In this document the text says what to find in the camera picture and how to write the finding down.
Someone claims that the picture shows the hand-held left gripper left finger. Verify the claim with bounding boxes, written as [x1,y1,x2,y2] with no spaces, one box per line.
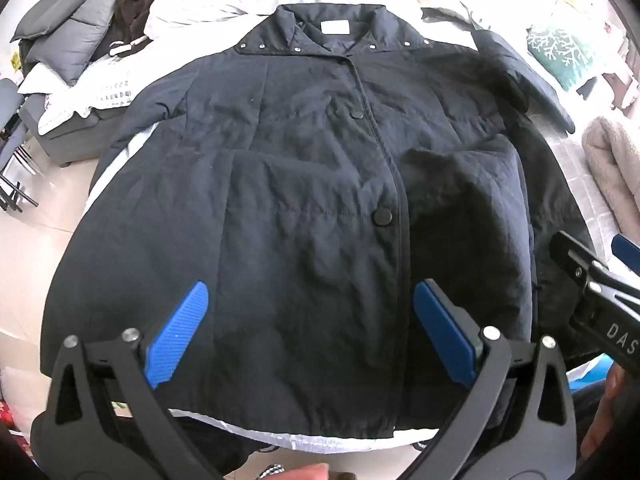
[30,280,223,480]

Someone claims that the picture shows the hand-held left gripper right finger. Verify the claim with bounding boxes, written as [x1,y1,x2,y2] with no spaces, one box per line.
[412,279,578,480]

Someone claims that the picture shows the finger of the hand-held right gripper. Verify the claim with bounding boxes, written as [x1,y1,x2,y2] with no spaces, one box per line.
[548,230,608,308]
[611,234,640,281]

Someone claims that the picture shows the dark navy padded jacket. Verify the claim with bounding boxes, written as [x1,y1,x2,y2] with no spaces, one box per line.
[42,2,601,436]

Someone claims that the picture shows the person's right hand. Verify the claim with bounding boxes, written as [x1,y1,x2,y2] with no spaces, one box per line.
[580,365,636,461]

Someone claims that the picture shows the person's left hand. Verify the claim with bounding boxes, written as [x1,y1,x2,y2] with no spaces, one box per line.
[277,462,331,480]

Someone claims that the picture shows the cream fluffy blanket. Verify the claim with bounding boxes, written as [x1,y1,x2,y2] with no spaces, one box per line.
[582,116,640,241]

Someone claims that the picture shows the white checked bed sheet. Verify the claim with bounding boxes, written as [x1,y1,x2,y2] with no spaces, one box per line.
[87,5,601,456]

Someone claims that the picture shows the teal coral-print pillow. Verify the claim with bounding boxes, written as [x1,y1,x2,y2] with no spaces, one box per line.
[526,22,601,92]

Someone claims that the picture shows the grey ottoman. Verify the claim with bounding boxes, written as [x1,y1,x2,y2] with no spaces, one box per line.
[20,95,131,168]

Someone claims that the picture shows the white knit blanket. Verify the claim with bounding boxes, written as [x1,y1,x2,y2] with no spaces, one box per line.
[17,55,136,136]

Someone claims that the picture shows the black chair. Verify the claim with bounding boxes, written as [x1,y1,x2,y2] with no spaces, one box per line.
[0,80,41,211]

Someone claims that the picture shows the grey puffer jacket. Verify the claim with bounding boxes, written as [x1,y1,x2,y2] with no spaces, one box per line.
[27,0,118,86]

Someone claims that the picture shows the dark grey cushion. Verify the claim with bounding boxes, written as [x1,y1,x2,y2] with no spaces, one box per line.
[10,0,121,41]

